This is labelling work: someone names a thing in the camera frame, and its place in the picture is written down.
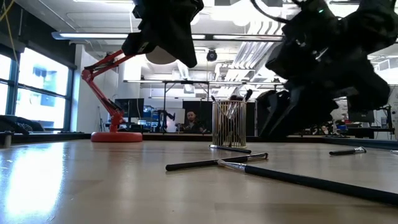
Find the long ceiling light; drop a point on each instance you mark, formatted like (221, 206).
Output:
(93, 35)

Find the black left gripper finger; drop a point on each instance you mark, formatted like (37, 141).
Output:
(140, 43)
(183, 51)

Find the black overhead camera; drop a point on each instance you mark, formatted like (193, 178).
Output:
(211, 56)

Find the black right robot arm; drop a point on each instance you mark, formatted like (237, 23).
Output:
(373, 25)

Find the short black makeup brush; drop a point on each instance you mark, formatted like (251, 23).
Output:
(342, 152)

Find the black floor fan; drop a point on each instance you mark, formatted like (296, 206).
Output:
(12, 124)

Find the round-headed dark makeup brush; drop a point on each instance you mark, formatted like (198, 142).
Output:
(236, 97)

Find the red desk lamp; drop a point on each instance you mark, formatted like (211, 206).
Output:
(116, 137)

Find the black monitor on arm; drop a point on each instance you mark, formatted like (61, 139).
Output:
(362, 116)

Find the black computer monitor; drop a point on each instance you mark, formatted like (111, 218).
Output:
(133, 109)

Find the black gantry frame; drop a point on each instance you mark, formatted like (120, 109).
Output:
(186, 82)

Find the black aluminium table frame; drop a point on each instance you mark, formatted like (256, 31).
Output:
(180, 137)

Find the person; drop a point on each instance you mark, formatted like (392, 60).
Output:
(191, 121)

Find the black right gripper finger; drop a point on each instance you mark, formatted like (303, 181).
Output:
(304, 105)
(273, 112)

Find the long thin black makeup brush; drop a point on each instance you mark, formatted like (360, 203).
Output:
(311, 183)

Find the slim black makeup brush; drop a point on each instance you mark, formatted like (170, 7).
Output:
(233, 149)

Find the black makeup brush silver ferrule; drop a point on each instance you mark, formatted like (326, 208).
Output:
(202, 163)

